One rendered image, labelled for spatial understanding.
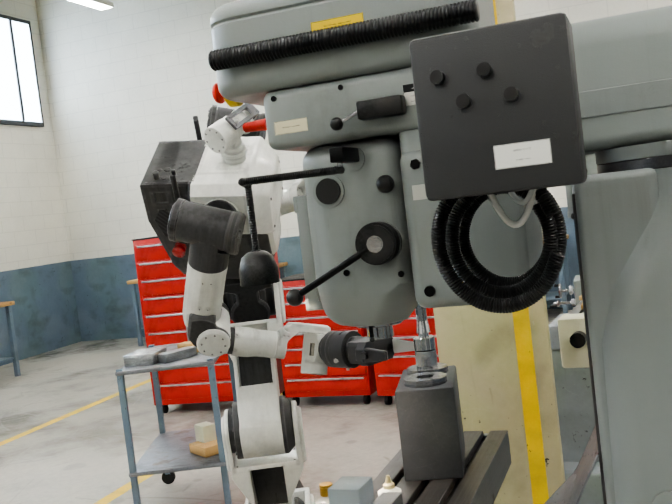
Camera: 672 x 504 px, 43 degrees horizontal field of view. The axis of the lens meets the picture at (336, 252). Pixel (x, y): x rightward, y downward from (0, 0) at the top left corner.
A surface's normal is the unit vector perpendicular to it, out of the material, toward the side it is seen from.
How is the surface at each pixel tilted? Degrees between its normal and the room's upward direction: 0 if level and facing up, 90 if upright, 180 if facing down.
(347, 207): 90
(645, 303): 88
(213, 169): 35
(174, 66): 90
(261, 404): 60
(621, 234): 90
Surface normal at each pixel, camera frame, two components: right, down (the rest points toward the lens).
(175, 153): -0.07, -0.79
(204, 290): 0.13, 0.54
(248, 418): -0.02, -0.45
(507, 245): -0.33, 0.09
